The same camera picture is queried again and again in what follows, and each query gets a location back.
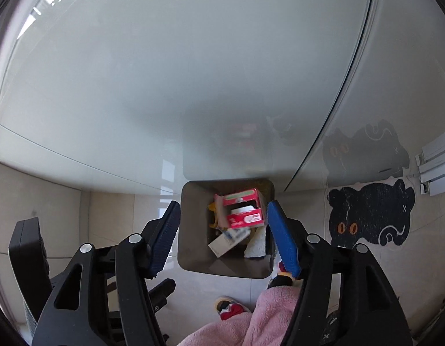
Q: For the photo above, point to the wide white cabinet door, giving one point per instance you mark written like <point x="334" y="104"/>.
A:
<point x="172" y="79"/>

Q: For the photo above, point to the white slatted panel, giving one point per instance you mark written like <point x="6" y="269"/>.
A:
<point x="437" y="169"/>

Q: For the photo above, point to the white tissue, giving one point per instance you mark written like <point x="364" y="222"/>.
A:
<point x="256" y="247"/>

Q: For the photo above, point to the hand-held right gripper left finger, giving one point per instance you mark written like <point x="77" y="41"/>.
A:
<point x="164" y="238"/>

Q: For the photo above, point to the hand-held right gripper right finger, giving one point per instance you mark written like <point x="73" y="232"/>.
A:
<point x="285" y="241"/>

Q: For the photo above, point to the red and white carton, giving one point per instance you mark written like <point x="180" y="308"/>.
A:
<point x="244" y="220"/>

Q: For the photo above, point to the orange snack packet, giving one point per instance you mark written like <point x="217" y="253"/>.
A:
<point x="217" y="220"/>

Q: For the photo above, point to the pink fleece pants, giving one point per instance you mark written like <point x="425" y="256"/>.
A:
<point x="244" y="324"/>

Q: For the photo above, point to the grey trash bin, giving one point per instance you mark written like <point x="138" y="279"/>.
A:
<point x="193" y="230"/>

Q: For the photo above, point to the narrow white cabinet door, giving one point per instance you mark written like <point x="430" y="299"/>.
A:
<point x="406" y="79"/>

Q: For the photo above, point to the small white blue box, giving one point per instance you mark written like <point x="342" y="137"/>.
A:
<point x="222" y="245"/>

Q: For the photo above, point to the black cat floor mat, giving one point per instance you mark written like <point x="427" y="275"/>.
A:
<point x="370" y="205"/>

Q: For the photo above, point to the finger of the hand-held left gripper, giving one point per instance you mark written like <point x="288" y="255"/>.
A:
<point x="163" y="290"/>

